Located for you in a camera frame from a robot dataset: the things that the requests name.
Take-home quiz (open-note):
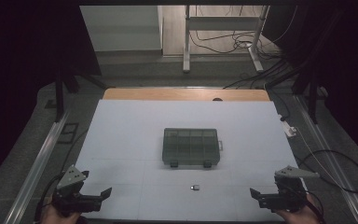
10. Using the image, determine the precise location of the white cabinet panel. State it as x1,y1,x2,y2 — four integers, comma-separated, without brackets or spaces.
79,5,163,52

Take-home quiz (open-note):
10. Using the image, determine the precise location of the black curtain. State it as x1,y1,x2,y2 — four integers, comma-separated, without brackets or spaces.
0,0,103,190
262,0,358,169

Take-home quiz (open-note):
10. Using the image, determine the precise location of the black metal stand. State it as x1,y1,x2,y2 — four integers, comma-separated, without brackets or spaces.
291,69,328,125
53,69,108,123

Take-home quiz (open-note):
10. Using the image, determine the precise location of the person's left hand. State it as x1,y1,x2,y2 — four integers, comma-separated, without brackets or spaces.
40,203,85,224

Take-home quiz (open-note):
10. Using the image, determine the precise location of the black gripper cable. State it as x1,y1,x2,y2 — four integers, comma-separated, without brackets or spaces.
302,189,325,224
33,172,63,222

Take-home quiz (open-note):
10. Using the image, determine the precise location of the grey transparent compartment box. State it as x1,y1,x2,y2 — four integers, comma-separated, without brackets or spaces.
162,127,224,169

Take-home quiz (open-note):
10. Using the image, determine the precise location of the dark floor socket plate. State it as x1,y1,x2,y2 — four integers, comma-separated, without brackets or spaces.
57,122,80,145

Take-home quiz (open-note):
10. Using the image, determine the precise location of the aluminium floor rail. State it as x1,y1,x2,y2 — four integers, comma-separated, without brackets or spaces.
293,93,358,224
3,109,72,224

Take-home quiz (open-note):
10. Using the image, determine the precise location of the white metal desk frame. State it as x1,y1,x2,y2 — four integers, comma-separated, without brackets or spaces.
182,4,270,75

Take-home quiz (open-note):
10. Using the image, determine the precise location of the thin white cable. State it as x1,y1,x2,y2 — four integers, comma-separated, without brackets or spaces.
294,126,341,189

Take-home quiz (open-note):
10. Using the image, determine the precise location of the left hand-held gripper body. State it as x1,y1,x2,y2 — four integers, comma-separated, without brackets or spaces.
51,164,104,217

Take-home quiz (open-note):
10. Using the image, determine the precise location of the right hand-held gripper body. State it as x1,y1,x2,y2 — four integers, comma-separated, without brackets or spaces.
257,164,321,214

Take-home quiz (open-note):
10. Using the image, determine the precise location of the person's right hand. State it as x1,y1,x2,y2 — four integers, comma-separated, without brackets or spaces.
275,195,323,224

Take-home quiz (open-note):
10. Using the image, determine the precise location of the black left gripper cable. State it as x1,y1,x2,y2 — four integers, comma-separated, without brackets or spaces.
33,172,63,222

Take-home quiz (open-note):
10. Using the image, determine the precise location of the tangle of black floor cables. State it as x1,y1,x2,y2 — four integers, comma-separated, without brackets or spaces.
188,5,295,91

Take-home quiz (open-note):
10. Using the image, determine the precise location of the looped black cable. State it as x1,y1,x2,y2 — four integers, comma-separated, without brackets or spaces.
296,149,358,195

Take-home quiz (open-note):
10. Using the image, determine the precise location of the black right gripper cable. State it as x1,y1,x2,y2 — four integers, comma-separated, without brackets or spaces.
302,189,325,224

